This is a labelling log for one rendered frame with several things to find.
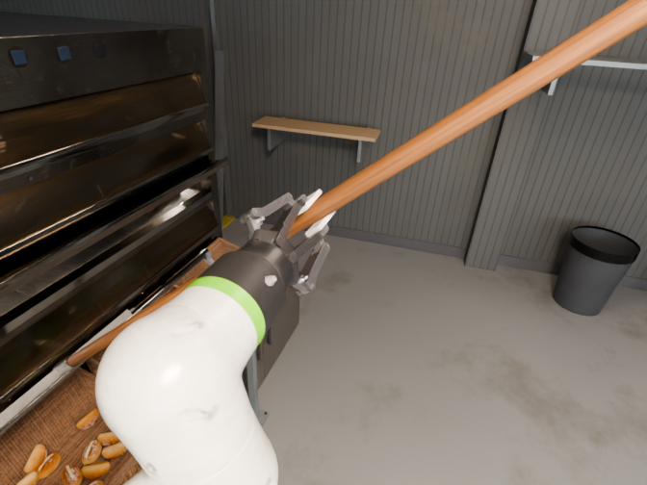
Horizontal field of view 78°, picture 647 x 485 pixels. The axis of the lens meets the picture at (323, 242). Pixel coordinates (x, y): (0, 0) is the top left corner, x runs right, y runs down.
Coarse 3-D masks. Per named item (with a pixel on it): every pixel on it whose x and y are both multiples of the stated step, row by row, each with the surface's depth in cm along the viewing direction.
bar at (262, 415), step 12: (204, 252) 195; (192, 264) 186; (180, 276) 179; (168, 288) 172; (144, 300) 162; (132, 312) 156; (252, 360) 221; (72, 372) 133; (252, 372) 226; (252, 384) 231; (252, 396) 237; (24, 408) 119; (252, 408) 243; (12, 420) 115; (264, 420) 249; (0, 432) 112
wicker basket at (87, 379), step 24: (72, 384) 174; (48, 408) 164; (72, 408) 174; (96, 408) 184; (24, 432) 156; (72, 432) 174; (96, 432) 175; (0, 456) 149; (24, 456) 156; (72, 456) 165; (120, 456) 166; (0, 480) 148; (48, 480) 157; (120, 480) 149
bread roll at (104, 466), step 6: (96, 462) 161; (102, 462) 159; (108, 462) 160; (84, 468) 156; (90, 468) 156; (96, 468) 156; (102, 468) 157; (108, 468) 158; (84, 474) 155; (90, 474) 155; (96, 474) 156; (102, 474) 157
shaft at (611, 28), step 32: (640, 0) 38; (608, 32) 40; (544, 64) 43; (576, 64) 42; (480, 96) 47; (512, 96) 45; (448, 128) 49; (384, 160) 54; (416, 160) 53; (352, 192) 57; (128, 320) 92; (96, 352) 103
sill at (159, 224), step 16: (208, 192) 254; (176, 208) 233; (192, 208) 240; (160, 224) 216; (128, 240) 200; (144, 240) 207; (112, 256) 188; (80, 272) 175; (96, 272) 181; (48, 288) 165; (64, 288) 167; (32, 304) 156; (48, 304) 161; (0, 320) 148; (16, 320) 150; (0, 336) 145
